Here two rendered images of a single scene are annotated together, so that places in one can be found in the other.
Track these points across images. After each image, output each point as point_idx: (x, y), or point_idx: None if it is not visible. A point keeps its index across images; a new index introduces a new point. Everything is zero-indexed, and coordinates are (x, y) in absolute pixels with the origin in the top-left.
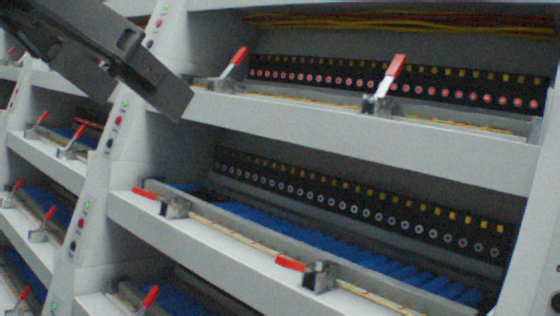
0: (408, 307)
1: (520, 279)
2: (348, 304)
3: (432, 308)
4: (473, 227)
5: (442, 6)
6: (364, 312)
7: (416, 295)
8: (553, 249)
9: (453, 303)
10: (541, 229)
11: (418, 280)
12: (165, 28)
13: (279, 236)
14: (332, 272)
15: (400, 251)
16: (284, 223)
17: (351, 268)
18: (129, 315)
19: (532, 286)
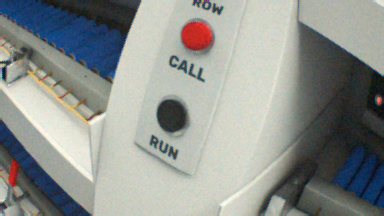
0: (72, 93)
1: (130, 73)
2: (26, 94)
3: (88, 96)
4: None
5: None
6: (33, 102)
7: (76, 79)
8: (168, 33)
9: (110, 89)
10: (160, 7)
11: (103, 52)
12: None
13: (8, 26)
14: (21, 60)
15: (117, 10)
16: (30, 4)
17: (38, 51)
18: None
19: (142, 84)
